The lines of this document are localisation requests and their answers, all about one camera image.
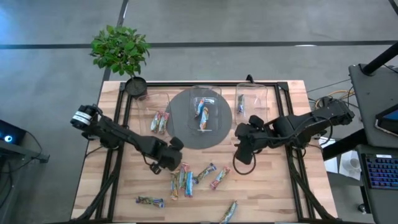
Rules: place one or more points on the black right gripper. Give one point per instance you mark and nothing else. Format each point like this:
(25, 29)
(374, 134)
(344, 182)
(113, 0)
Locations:
(248, 137)

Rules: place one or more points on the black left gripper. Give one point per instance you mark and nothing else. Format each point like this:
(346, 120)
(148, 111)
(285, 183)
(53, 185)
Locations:
(171, 155)

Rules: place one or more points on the red green granola bar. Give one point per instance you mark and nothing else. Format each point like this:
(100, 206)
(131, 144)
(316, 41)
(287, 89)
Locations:
(183, 175)

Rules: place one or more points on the green white granola bar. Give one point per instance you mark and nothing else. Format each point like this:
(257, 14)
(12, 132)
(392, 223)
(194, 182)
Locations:
(174, 186)

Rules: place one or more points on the purple green granola bar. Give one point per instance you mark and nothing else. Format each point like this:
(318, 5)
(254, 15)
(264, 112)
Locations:
(240, 103)

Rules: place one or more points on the teal orange granola bar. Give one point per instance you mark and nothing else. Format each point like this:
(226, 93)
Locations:
(204, 119)

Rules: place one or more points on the blue red granola bar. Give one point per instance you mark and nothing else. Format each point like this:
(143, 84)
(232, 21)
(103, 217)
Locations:
(220, 178)

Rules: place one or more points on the dark multicolour granola bar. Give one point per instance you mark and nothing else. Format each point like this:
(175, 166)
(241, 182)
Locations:
(150, 201)

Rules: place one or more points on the green brown granola bar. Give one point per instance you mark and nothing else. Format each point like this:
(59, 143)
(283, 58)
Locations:
(229, 212)

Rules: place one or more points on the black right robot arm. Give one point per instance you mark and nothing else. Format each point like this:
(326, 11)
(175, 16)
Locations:
(298, 127)

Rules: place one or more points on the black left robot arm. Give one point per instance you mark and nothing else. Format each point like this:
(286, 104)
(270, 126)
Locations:
(124, 137)

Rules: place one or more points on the round grey woven mat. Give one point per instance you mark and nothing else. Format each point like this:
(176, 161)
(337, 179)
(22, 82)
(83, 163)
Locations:
(180, 124)

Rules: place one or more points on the clear plastic bin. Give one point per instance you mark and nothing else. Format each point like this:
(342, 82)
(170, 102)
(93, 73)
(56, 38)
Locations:
(256, 99)
(214, 96)
(146, 105)

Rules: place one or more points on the small black clamp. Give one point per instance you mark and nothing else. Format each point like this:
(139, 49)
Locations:
(250, 78)

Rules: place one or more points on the black plant pot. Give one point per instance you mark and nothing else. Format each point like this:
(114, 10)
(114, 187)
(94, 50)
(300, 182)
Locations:
(136, 86)

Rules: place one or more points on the white papers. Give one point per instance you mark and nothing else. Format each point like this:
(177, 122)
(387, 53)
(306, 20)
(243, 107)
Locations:
(342, 171)

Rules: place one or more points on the white cup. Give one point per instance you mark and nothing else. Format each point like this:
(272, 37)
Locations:
(354, 163)

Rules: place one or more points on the green leafy plant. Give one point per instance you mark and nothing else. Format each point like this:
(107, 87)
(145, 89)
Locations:
(119, 49)

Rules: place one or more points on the dark grey side table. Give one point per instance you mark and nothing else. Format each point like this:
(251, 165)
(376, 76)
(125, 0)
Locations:
(367, 93)

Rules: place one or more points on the backlit rainbow keyboard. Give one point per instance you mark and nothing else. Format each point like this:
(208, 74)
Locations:
(384, 171)

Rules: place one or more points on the tablet with blue screen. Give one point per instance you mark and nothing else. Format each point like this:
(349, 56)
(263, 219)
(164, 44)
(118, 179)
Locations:
(390, 121)

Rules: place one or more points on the black stand pole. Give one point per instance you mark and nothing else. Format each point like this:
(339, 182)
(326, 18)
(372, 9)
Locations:
(381, 59)

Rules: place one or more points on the black computer with blue light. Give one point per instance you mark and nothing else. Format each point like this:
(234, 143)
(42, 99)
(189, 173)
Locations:
(9, 132)

